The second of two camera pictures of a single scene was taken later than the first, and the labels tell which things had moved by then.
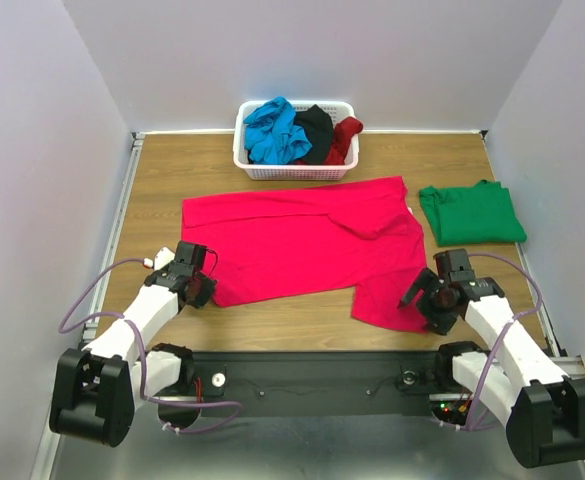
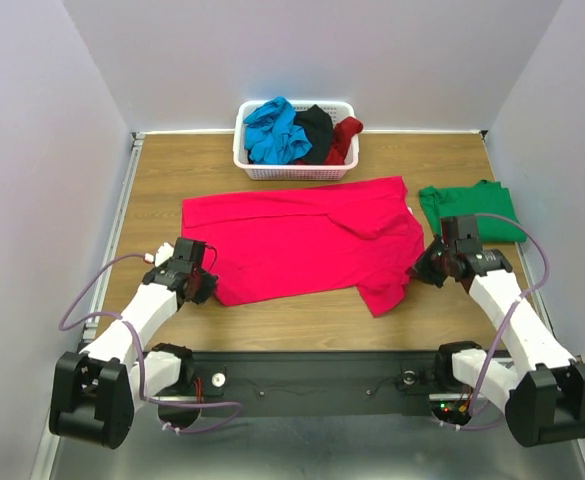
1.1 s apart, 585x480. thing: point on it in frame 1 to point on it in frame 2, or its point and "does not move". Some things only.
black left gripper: [205, 296] does not move
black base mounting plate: [322, 384] does not move
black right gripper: [426, 292] to [430, 265]
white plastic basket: [293, 170] does not move
